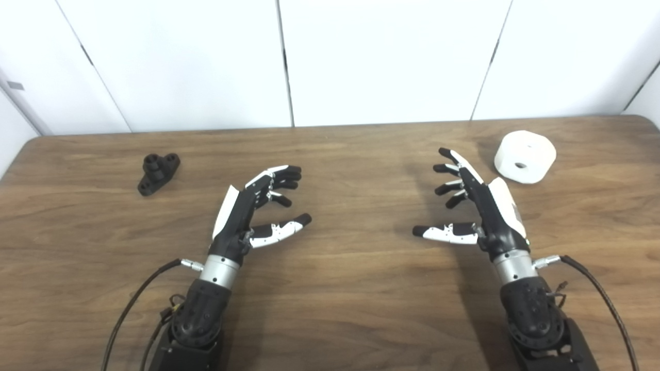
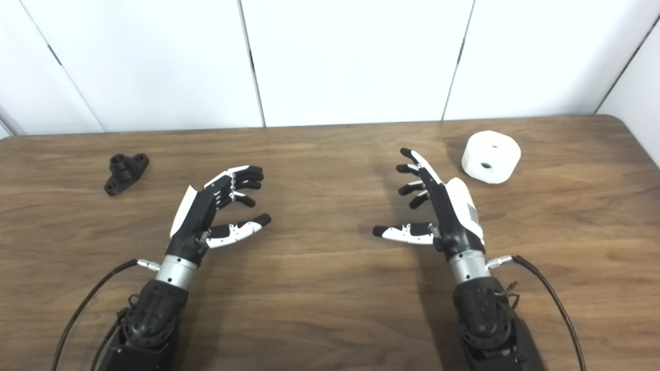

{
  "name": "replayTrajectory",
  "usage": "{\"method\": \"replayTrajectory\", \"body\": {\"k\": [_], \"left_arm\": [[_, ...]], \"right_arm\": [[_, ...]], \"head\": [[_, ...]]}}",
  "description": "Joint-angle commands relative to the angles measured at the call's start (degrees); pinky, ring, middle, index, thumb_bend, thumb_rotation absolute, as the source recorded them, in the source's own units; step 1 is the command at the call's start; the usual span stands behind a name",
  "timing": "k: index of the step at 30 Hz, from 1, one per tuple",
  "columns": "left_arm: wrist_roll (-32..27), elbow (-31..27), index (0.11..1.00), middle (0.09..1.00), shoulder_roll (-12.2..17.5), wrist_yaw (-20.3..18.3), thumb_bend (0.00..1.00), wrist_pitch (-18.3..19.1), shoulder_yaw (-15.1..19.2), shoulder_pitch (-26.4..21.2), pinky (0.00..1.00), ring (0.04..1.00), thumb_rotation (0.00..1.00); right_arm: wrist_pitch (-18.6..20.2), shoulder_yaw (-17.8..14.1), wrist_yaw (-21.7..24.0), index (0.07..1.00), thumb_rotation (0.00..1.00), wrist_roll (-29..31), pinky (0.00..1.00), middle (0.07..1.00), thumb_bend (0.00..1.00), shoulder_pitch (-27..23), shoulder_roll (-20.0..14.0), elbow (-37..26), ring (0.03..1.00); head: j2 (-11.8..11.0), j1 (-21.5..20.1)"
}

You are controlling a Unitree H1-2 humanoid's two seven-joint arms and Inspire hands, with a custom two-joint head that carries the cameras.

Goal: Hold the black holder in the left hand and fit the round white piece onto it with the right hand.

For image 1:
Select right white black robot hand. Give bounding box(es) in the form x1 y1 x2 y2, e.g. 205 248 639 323
412 147 532 263

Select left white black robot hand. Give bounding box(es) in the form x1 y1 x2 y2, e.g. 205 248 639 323
209 165 312 266

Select round white plastic piece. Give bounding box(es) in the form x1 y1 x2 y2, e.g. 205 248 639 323
494 130 557 185

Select black plastic holder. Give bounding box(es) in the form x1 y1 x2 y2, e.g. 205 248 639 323
137 153 181 197

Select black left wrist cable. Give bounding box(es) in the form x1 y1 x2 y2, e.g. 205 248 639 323
101 259 205 371

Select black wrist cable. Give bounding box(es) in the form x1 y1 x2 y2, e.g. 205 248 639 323
533 255 640 371
101 259 205 371

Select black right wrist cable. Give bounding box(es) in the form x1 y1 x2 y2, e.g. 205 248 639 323
533 255 640 371

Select thin right arm wires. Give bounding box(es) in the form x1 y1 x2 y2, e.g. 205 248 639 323
548 281 569 310

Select thin arm wires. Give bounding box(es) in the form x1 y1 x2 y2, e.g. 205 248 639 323
548 281 569 310
159 294 186 325

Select thin left arm wires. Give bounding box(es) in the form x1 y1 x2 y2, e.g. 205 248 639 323
159 294 186 325

